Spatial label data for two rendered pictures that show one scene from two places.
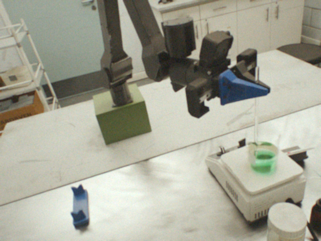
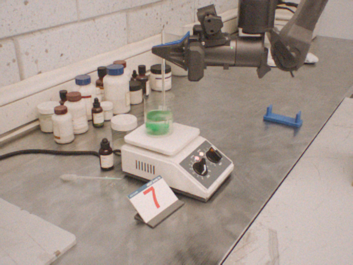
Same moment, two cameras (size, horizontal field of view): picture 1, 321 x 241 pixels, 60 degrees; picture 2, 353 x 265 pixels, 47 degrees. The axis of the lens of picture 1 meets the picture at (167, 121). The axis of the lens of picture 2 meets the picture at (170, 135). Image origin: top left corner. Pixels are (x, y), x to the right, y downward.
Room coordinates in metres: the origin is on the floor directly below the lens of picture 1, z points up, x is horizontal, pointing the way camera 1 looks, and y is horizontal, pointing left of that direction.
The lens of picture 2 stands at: (0.95, -0.70, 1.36)
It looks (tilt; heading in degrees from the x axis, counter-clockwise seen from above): 27 degrees down; 134
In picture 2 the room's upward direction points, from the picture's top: straight up
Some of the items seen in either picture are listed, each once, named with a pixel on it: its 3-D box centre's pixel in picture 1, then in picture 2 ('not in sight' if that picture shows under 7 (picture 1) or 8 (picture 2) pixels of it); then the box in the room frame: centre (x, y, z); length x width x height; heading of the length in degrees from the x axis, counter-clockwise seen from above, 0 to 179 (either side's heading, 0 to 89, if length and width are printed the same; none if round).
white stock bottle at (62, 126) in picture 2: not in sight; (62, 123); (0.14, -0.23, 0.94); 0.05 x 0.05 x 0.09
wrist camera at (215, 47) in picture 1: (214, 50); (213, 24); (0.48, -0.11, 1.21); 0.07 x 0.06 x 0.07; 128
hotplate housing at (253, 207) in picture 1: (251, 172); (173, 156); (0.44, -0.16, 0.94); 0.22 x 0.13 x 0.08; 13
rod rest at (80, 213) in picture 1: (79, 202); (283, 115); (0.47, 0.24, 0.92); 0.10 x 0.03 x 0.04; 10
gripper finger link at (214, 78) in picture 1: (230, 77); (193, 49); (0.45, -0.12, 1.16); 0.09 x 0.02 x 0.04; 129
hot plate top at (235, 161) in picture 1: (259, 164); (162, 135); (0.41, -0.16, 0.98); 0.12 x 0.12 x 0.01; 13
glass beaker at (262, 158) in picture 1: (262, 149); (159, 115); (0.40, -0.17, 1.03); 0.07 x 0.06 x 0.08; 162
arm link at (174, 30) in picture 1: (173, 49); (268, 29); (0.56, -0.04, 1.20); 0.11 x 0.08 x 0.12; 38
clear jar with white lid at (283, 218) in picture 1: (285, 231); (124, 134); (0.28, -0.16, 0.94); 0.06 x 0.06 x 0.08
